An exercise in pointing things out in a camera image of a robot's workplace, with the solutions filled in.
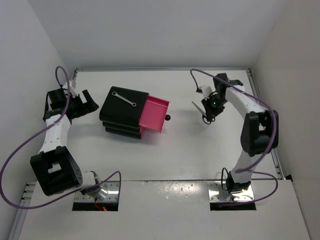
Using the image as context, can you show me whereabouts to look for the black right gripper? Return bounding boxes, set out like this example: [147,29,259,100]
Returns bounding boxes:
[201,94,228,121]

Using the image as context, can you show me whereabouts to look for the black handled scissors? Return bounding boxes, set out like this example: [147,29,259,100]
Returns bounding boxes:
[191,101,216,125]

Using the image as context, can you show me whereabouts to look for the silver ratchet wrench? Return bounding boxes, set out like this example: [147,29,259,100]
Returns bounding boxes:
[112,91,137,107]

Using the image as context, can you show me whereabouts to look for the black drawer cabinet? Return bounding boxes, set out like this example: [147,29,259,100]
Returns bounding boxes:
[99,86,149,139]

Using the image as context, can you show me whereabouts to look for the pink bottom drawer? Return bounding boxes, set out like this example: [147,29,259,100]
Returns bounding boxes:
[140,127,145,139]

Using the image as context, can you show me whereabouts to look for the pink drawer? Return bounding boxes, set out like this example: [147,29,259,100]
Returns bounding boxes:
[140,127,145,139]
[138,95,170,133]

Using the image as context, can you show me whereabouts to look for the pink top drawer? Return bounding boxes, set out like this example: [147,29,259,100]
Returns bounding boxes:
[138,95,170,133]

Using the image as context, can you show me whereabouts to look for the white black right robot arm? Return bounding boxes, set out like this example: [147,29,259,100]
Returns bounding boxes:
[198,73,279,194]

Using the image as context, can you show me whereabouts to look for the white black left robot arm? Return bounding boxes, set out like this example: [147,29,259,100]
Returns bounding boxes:
[30,88,100,197]

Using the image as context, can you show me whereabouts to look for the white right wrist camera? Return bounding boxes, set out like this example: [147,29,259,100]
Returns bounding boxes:
[196,85,214,100]

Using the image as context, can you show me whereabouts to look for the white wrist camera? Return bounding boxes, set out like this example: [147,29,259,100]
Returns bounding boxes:
[196,85,214,100]
[62,80,79,98]

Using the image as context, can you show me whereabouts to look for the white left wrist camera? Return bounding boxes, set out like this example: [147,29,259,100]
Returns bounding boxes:
[62,80,79,98]

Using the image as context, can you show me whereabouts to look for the aluminium frame rail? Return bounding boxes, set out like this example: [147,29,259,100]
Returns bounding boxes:
[246,68,286,180]

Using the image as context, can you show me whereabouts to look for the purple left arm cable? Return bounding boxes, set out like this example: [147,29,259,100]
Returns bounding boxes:
[0,65,122,210]

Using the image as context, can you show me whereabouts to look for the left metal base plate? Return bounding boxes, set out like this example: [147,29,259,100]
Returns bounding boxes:
[73,181,120,204]

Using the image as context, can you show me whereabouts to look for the metal base plate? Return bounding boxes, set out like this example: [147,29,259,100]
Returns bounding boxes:
[207,180,255,204]
[73,181,120,204]

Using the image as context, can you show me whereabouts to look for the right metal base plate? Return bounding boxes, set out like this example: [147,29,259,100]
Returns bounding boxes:
[207,180,255,204]

